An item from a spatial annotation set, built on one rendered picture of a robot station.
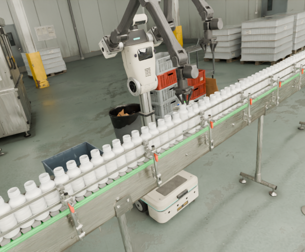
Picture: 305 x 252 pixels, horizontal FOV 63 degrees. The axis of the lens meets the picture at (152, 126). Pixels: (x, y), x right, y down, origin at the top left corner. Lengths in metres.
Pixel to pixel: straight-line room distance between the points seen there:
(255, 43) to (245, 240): 6.28
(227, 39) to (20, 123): 6.20
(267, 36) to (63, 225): 7.13
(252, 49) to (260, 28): 0.60
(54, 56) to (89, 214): 9.78
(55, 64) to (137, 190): 9.68
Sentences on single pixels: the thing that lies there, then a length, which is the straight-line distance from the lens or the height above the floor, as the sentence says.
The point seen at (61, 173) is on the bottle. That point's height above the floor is 1.15.
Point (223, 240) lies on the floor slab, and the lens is 2.23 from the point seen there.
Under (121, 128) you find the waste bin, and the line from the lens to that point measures 3.07.
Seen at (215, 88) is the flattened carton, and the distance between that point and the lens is 4.74.
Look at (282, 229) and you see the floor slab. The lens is 2.39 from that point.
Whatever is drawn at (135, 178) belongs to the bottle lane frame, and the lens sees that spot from 1.28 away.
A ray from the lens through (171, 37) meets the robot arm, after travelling 1.38.
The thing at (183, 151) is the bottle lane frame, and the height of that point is 0.94.
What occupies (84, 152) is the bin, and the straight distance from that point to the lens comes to 1.81.
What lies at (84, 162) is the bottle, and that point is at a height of 1.15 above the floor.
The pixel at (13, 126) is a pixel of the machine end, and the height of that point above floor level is 0.26.
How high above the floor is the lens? 1.69
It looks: 24 degrees down
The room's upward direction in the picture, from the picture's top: 8 degrees counter-clockwise
